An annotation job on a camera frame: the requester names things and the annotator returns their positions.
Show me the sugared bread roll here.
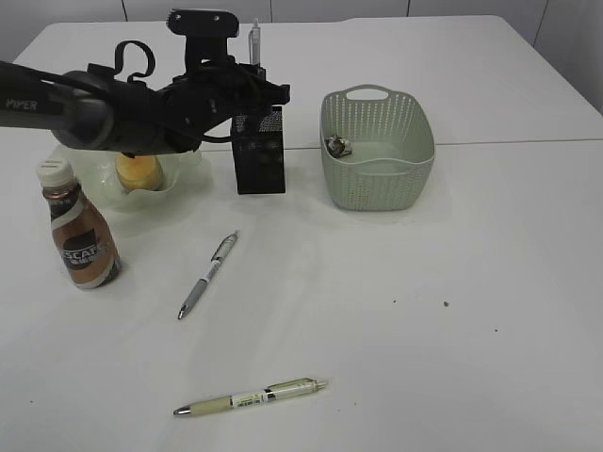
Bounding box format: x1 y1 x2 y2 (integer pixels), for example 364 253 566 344
115 153 163 191

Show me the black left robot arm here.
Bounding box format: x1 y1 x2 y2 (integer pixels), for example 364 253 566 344
1 38 290 157

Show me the cream barrel pen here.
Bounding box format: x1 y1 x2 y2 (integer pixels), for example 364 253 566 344
172 378 329 417

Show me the blue patterned pen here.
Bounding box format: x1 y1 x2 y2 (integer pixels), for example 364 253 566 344
248 18 261 67

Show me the green woven plastic basket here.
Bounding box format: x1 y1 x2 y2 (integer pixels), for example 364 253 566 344
319 84 436 212

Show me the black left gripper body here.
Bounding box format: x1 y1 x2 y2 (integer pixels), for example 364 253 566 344
159 59 290 141

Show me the black mesh pen holder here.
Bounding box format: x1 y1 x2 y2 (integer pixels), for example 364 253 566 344
230 106 285 195

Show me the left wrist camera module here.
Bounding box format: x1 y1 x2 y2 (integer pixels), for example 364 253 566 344
166 8 239 66

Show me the translucent wavy glass plate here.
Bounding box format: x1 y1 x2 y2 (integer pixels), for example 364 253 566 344
49 145 208 212

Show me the grey grip pen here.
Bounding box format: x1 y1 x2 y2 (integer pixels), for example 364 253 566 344
177 230 240 320

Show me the small grey paper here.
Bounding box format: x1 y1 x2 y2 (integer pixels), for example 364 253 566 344
324 136 352 158

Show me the brown Nescafe coffee bottle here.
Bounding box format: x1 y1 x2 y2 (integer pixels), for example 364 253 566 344
37 157 121 290

